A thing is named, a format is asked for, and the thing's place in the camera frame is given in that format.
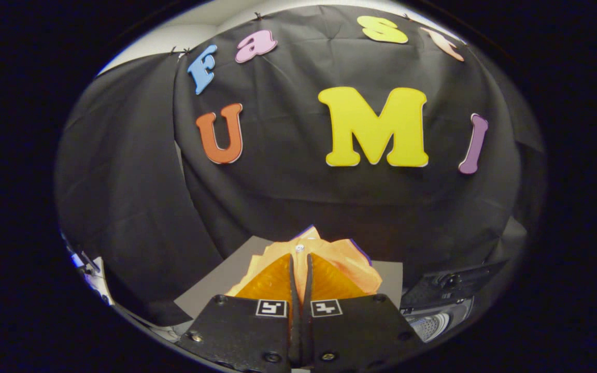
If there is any yellow orange shirt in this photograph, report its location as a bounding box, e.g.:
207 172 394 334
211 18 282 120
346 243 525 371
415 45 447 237
225 225 383 306

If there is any grey cabinet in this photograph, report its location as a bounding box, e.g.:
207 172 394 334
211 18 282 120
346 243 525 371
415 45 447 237
174 236 404 327

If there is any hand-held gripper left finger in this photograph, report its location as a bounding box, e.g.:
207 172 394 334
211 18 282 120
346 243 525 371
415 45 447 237
177 253 302 373

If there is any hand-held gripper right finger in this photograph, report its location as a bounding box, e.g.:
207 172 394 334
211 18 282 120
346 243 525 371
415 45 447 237
301 253 426 373

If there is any black backdrop cloth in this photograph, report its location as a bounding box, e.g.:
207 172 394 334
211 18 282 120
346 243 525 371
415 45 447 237
55 5 545 327

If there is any blue and white object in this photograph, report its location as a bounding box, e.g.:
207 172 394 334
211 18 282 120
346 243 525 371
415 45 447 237
63 233 113 306

